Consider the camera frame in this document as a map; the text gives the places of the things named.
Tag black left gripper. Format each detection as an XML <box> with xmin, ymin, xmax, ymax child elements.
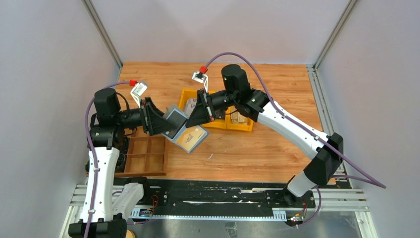
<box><xmin>115</xmin><ymin>97</ymin><xmax>177</xmax><ymax>135</ymax></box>

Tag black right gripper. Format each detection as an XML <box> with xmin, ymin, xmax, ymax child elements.
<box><xmin>186</xmin><ymin>89</ymin><xmax>238</xmax><ymax>128</ymax></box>

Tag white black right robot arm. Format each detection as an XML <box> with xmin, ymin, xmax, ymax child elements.
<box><xmin>186</xmin><ymin>64</ymin><xmax>343</xmax><ymax>207</ymax></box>

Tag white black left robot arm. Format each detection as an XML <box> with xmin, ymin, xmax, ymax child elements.
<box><xmin>68</xmin><ymin>88</ymin><xmax>176</xmax><ymax>238</ymax></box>

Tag silver VIP card stack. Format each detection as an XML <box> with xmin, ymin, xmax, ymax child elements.
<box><xmin>183</xmin><ymin>98</ymin><xmax>197</xmax><ymax>117</ymax></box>

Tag black VIP card stack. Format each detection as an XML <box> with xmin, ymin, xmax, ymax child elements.
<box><xmin>214</xmin><ymin>110</ymin><xmax>226</xmax><ymax>120</ymax></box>

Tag yellow bin with silver cards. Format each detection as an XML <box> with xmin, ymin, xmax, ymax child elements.
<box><xmin>181</xmin><ymin>89</ymin><xmax>209</xmax><ymax>128</ymax></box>

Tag yellow bin with black cards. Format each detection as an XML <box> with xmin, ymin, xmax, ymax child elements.
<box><xmin>203</xmin><ymin>90</ymin><xmax>232</xmax><ymax>129</ymax></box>

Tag gold VIP card stack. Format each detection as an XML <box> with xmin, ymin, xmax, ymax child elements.
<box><xmin>230</xmin><ymin>111</ymin><xmax>249</xmax><ymax>125</ymax></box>

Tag wooden compartment tray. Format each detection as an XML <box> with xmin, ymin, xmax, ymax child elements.
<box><xmin>95</xmin><ymin>128</ymin><xmax>170</xmax><ymax>179</ymax></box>

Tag dark rolled belts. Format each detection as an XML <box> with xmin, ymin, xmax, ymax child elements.
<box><xmin>89</xmin><ymin>127</ymin><xmax>129</xmax><ymax>173</ymax></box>

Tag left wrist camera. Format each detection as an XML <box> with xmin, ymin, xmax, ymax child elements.
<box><xmin>130</xmin><ymin>82</ymin><xmax>148</xmax><ymax>107</ymax></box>

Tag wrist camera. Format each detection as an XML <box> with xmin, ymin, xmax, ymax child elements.
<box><xmin>130</xmin><ymin>82</ymin><xmax>148</xmax><ymax>107</ymax></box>
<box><xmin>192</xmin><ymin>71</ymin><xmax>209</xmax><ymax>92</ymax></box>

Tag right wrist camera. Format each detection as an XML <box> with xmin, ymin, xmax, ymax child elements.
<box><xmin>192</xmin><ymin>71</ymin><xmax>209</xmax><ymax>92</ymax></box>

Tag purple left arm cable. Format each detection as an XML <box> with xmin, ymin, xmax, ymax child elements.
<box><xmin>83</xmin><ymin>79</ymin><xmax>138</xmax><ymax>238</ymax></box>

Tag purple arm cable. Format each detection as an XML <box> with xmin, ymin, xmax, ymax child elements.
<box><xmin>83</xmin><ymin>79</ymin><xmax>138</xmax><ymax>238</ymax></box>
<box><xmin>199</xmin><ymin>52</ymin><xmax>387</xmax><ymax>227</ymax></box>

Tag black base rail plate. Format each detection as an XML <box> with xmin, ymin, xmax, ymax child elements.
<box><xmin>146</xmin><ymin>179</ymin><xmax>315</xmax><ymax>218</ymax></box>

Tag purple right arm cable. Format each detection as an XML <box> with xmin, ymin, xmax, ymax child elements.
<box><xmin>199</xmin><ymin>52</ymin><xmax>387</xmax><ymax>227</ymax></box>

